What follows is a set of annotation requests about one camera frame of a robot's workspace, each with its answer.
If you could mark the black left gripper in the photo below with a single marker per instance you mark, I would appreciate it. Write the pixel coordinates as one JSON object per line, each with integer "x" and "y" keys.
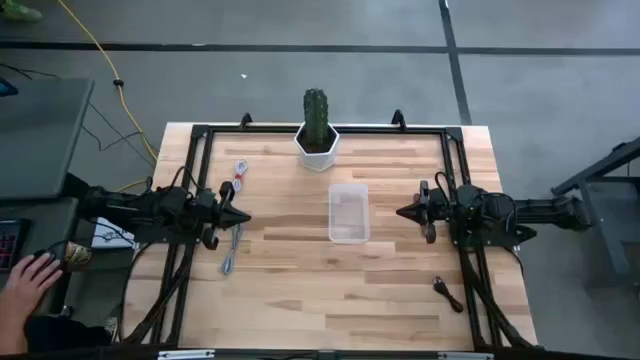
{"x": 210, "y": 212}

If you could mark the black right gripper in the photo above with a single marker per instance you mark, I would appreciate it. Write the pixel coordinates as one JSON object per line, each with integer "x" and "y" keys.
{"x": 437, "y": 210}

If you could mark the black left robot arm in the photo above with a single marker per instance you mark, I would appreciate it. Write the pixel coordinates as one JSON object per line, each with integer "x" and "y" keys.
{"x": 150, "y": 210}

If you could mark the person's forearm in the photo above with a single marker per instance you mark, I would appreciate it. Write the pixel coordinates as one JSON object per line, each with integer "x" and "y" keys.
{"x": 10, "y": 330}

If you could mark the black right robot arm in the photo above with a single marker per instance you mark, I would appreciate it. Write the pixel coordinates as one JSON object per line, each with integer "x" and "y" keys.
{"x": 540, "y": 210}

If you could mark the clear plastic container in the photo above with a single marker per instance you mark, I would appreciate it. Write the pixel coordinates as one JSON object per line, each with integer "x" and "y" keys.
{"x": 349, "y": 215}

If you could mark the white hexagonal plant pot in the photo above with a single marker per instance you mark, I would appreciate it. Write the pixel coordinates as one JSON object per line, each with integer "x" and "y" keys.
{"x": 317, "y": 160}

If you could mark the white printed box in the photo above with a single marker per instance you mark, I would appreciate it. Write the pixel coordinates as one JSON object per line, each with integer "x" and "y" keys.
{"x": 107, "y": 237}

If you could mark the green cactus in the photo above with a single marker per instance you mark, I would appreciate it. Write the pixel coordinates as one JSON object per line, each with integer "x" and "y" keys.
{"x": 316, "y": 117}

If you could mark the patterned round tin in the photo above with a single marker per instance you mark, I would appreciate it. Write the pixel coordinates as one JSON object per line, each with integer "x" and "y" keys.
{"x": 77, "y": 254}

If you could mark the dark grey desk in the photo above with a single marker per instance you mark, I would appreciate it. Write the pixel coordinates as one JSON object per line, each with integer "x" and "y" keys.
{"x": 50, "y": 220}

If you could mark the dark metal stand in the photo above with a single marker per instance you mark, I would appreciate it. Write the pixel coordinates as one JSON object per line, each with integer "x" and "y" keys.
{"x": 595, "y": 172}

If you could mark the person's leg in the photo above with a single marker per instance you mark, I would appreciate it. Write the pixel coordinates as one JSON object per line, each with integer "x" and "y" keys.
{"x": 65, "y": 335}

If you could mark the large grey flat panel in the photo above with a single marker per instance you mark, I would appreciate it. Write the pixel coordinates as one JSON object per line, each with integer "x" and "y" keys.
{"x": 40, "y": 140}

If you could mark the person's hand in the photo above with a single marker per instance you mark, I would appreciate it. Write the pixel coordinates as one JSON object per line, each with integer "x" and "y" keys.
{"x": 30, "y": 280}

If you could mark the black keyboard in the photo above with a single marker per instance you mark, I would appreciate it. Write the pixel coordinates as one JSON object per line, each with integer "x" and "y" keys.
{"x": 11, "y": 245}

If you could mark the small lit screen device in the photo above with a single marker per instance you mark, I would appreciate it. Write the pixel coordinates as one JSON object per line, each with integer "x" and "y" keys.
{"x": 7, "y": 88}

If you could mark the person's green shoe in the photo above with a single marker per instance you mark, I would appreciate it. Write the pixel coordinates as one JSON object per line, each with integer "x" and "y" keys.
{"x": 20, "y": 11}

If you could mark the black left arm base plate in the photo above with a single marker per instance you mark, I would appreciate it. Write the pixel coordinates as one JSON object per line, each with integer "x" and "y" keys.
{"x": 165, "y": 237}

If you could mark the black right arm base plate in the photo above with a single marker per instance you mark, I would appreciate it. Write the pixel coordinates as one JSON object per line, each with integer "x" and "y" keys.
{"x": 500, "y": 240}

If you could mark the black metal table frame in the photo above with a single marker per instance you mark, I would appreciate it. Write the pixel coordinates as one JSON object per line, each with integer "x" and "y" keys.
{"x": 250, "y": 129}

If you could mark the black frame clamp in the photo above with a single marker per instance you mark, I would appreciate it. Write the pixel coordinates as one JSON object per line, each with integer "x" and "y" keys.
{"x": 246, "y": 120}
{"x": 398, "y": 119}

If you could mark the silver metal bracket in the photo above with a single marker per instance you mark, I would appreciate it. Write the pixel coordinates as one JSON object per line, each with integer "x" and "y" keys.
{"x": 185, "y": 355}
{"x": 465, "y": 356}

